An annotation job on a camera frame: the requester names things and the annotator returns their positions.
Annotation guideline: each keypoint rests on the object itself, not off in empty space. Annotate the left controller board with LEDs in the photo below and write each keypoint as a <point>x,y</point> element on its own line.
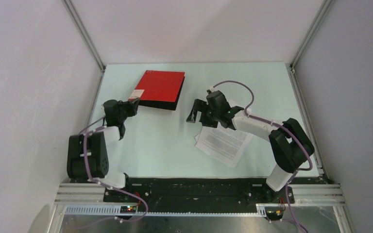
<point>128,210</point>

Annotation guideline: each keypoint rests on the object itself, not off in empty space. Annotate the right aluminium frame post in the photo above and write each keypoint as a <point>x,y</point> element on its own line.
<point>311,32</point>

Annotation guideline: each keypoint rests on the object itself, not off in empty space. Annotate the red and black folder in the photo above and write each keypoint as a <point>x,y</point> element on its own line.
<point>159,89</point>

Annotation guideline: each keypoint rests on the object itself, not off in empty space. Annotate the right controller board with LEDs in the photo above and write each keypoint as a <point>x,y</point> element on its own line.
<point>273,216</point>

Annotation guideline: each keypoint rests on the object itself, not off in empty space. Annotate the aluminium front rail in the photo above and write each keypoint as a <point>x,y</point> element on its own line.
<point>304,194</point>

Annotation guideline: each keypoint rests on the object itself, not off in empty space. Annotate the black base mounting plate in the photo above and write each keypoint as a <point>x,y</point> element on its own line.
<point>205,196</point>

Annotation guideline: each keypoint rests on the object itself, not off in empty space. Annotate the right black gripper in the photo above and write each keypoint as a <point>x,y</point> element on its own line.
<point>200,105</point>

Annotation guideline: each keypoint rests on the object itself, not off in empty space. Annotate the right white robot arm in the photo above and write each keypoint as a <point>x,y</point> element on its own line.
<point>290,145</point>

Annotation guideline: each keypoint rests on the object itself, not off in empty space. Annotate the printed white paper sheets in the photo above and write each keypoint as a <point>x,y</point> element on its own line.
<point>223,144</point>

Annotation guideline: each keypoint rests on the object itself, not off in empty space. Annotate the aluminium frame post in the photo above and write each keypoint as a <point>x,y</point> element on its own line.
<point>79,24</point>
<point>311,32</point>

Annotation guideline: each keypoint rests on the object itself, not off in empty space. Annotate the controller board with leds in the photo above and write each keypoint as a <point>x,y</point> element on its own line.
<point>273,216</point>
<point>128,210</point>

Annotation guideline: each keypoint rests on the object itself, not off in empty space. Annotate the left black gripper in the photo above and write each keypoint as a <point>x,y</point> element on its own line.
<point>131,106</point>

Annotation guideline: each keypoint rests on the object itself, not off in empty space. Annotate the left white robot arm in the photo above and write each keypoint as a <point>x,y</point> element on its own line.
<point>88,150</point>

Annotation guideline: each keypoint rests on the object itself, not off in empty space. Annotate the left aluminium frame post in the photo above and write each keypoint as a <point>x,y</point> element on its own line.
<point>79,24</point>

